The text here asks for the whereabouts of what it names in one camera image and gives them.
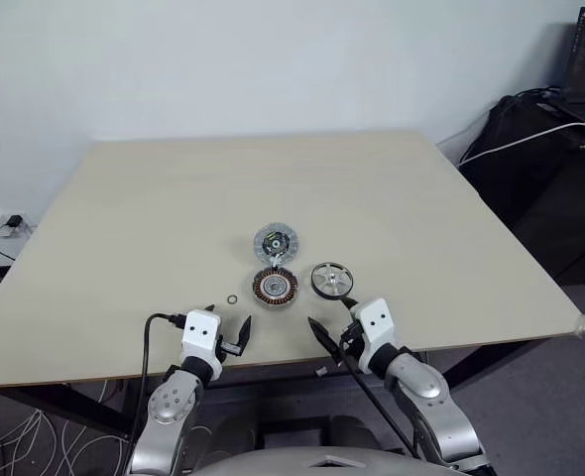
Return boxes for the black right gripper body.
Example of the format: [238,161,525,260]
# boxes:
[338,319,369,371]

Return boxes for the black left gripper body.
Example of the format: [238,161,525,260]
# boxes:
[216,332,247,358]

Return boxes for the black silver motor rotor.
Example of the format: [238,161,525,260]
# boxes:
[309,260,358,301]

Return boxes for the copper wound motor stator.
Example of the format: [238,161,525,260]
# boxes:
[249,266,301,311]

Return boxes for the grey motor end cap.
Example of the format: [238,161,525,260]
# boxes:
[252,222,301,265]

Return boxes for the silver robot torso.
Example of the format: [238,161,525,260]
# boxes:
[207,442,455,476]

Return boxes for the black bag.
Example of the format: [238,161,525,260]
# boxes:
[457,93,585,288]

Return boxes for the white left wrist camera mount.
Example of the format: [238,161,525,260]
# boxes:
[179,309,224,382]

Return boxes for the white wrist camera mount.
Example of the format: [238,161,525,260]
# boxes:
[179,309,224,382]
[348,297,399,374]

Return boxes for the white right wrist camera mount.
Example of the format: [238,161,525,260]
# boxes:
[348,297,399,374]

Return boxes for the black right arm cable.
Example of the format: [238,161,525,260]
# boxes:
[340,354,423,460]

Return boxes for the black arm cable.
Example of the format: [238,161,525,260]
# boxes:
[340,354,423,460]
[134,311,185,440]

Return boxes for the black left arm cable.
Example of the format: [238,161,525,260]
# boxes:
[134,311,185,440]

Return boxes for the black table frame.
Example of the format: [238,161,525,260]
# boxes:
[4,340,525,443]

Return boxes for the tangled white floor cables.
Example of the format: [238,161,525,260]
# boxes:
[0,385,143,476]

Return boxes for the white cable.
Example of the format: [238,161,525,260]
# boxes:
[459,121,585,168]

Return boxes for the black laptop cables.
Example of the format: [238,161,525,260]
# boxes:
[512,85,571,106]

